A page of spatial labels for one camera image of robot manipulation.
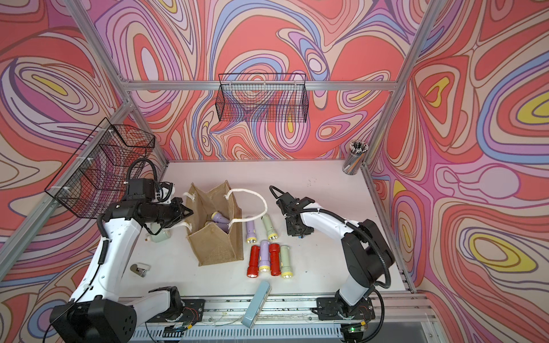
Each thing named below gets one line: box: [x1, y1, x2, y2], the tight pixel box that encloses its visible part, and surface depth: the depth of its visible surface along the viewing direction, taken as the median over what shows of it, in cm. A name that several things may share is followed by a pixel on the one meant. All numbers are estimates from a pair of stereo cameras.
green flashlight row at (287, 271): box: [280, 245, 294, 279], surface depth 84 cm
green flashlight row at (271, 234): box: [260, 213, 279, 241], surface depth 91 cm
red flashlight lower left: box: [246, 245, 261, 278], surface depth 84 cm
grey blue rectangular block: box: [240, 280, 272, 329], surface depth 76 cm
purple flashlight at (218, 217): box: [210, 210, 231, 223], surface depth 95 cm
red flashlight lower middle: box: [268, 242, 281, 277], surface depth 84 cm
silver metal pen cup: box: [342, 140, 369, 176], surface depth 107 cm
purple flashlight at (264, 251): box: [258, 239, 271, 273], surface depth 85 cm
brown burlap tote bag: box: [185, 180, 244, 267], surface depth 82 cm
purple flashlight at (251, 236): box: [245, 220, 258, 244], surface depth 92 cm
